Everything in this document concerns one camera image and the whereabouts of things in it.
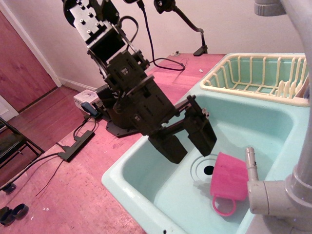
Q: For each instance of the white cardboard box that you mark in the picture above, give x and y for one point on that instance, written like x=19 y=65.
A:
x=86 y=96

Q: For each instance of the pink plastic cup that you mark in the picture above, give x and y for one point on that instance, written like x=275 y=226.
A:
x=229 y=181

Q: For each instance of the black metal chair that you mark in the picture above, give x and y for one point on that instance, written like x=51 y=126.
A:
x=14 y=143

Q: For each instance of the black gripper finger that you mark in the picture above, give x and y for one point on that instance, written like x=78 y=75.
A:
x=170 y=147
x=202 y=136

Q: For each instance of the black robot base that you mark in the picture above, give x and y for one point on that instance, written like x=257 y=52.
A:
x=117 y=124

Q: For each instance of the grey toy faucet pipe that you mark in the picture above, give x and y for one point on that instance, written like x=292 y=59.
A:
x=283 y=204

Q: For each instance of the cream dish drying rack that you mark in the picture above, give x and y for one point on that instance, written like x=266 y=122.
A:
x=280 y=78

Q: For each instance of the blue adapter plug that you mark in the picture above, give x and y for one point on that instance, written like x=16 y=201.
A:
x=91 y=110

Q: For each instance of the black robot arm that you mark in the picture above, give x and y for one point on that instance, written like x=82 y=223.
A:
x=99 y=24

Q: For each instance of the black gooseneck camera mount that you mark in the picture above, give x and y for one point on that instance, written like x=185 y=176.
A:
x=170 y=5

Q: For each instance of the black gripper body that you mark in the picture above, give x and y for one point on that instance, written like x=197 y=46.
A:
x=151 y=112

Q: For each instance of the black usb hub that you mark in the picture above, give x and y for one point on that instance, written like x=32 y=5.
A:
x=80 y=141

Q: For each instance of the mint green toy sink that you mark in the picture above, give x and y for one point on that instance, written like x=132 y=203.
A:
x=248 y=106

